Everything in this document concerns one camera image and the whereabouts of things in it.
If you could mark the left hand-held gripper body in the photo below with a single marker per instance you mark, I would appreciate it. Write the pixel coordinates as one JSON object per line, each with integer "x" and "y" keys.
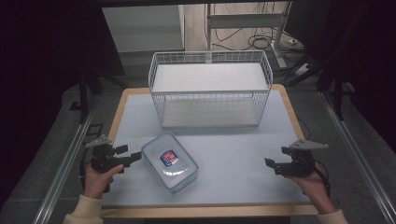
{"x": 104, "y": 158}

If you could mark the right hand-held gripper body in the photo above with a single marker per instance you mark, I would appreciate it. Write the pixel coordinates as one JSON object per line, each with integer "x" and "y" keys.
{"x": 300, "y": 165}

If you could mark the clear plastic lidded container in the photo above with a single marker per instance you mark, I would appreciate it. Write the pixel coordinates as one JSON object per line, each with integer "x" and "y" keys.
{"x": 169, "y": 161}

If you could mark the person's left hand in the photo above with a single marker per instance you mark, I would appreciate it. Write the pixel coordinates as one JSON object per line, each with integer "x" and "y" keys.
{"x": 95, "y": 183}

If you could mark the person's right hand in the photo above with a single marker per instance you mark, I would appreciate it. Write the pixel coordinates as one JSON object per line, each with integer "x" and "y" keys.
{"x": 316, "y": 189}

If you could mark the black stand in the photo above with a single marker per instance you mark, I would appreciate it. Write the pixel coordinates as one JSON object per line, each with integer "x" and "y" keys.
{"x": 83, "y": 93}
{"x": 337, "y": 93}

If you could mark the white power strip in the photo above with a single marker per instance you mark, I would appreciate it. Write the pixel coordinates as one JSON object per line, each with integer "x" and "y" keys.
{"x": 302, "y": 69}

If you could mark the white cabinet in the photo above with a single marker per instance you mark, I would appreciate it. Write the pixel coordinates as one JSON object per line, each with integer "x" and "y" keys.
{"x": 143, "y": 28}

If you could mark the aluminium floor rail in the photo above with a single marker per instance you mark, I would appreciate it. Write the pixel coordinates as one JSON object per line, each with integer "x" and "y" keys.
{"x": 63, "y": 168}
{"x": 361, "y": 155}

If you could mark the white metal desk frame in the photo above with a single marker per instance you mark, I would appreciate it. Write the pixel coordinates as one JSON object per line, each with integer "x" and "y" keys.
{"x": 246, "y": 20}

